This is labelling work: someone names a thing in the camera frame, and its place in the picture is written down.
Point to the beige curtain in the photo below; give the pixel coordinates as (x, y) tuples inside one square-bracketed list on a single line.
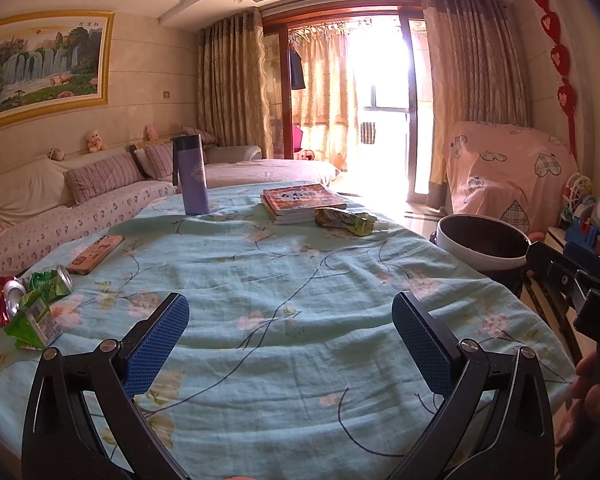
[(476, 74), (231, 84)]

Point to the sofa with floral cover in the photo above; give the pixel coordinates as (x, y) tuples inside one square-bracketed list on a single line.
[(30, 241)]

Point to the light blue floral tablecloth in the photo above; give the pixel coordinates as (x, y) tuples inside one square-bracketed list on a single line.
[(290, 366)]

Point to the person right hand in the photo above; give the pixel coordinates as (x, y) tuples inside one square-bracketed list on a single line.
[(585, 401)]

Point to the white cushion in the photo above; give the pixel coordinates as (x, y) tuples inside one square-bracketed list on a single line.
[(32, 189)]

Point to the crushed green soda can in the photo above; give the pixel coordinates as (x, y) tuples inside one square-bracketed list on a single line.
[(52, 285)]

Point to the purple thermos bottle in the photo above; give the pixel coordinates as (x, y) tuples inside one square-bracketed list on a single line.
[(188, 174)]

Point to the pile of toys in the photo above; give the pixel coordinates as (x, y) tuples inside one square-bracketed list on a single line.
[(581, 214)]

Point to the crushed red soda can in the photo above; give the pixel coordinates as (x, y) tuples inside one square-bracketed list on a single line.
[(11, 291)]

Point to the green apple juice pouch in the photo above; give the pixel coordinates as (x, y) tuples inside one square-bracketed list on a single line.
[(357, 223)]

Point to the right beige curtain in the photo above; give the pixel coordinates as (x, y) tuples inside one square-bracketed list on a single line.
[(476, 74)]

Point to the stack of children's books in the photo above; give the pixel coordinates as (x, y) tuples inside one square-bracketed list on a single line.
[(298, 203)]

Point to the framed waterfall painting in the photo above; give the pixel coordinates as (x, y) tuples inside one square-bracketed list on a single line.
[(53, 61)]

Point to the left beige curtain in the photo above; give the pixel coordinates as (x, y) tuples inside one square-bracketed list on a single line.
[(231, 84)]

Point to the red heart wall decoration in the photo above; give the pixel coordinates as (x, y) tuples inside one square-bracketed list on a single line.
[(560, 58)]

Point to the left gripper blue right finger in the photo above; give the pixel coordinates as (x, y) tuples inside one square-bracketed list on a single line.
[(431, 344)]

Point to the teddy bear plush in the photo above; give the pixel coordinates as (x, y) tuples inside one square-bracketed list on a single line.
[(94, 142)]

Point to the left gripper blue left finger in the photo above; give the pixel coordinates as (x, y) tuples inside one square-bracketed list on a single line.
[(146, 347)]

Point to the striped pink pillow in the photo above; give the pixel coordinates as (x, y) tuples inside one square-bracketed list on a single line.
[(160, 160), (101, 177)]

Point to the white black trash bin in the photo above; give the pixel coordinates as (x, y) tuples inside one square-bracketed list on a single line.
[(484, 243)]

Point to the pink heart-patterned cover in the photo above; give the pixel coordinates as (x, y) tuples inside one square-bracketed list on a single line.
[(507, 172)]

